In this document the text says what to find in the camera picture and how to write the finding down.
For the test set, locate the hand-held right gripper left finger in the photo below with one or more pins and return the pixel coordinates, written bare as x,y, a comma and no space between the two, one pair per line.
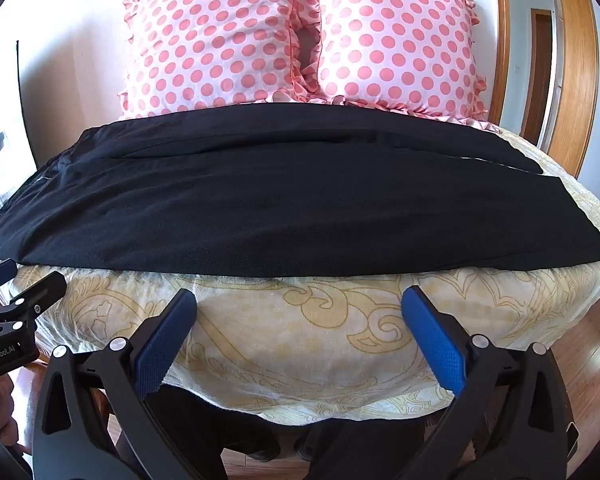
165,340

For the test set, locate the pink polka dot pillow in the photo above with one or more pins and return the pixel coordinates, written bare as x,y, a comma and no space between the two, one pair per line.
395,35
205,35

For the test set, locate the black pants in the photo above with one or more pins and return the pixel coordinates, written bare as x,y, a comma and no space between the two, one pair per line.
280,200

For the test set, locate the yellow patterned bed sheet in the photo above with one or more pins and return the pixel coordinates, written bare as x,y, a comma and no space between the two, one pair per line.
330,320

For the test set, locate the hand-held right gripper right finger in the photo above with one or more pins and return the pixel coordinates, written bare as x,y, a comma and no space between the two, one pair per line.
432,340

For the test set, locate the person's dark trousers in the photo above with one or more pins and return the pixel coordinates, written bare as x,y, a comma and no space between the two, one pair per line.
205,420

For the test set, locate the wooden door frame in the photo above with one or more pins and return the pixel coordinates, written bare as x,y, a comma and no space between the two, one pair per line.
577,85

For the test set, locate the brown wooden door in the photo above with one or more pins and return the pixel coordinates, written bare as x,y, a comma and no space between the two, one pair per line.
537,75

